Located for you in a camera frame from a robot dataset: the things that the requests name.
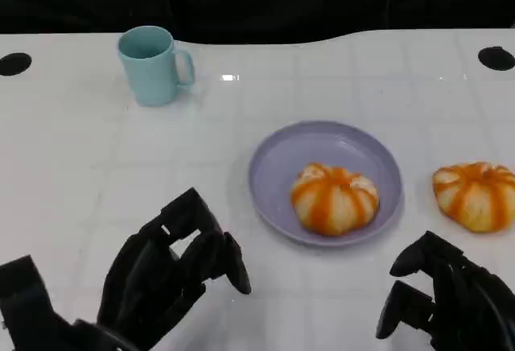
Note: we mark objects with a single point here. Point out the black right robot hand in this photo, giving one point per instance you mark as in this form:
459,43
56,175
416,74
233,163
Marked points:
470,302

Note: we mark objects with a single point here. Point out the lilac plate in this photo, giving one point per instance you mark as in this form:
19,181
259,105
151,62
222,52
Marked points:
273,166

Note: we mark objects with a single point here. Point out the pale green mug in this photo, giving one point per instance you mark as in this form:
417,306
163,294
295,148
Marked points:
152,77

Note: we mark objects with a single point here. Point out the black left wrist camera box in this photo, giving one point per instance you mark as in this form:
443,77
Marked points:
24,302

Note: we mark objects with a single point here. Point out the orange and white bread roll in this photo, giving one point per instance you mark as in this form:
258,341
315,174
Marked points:
334,202
476,198

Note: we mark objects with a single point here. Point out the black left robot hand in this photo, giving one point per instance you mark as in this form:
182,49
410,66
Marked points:
149,270

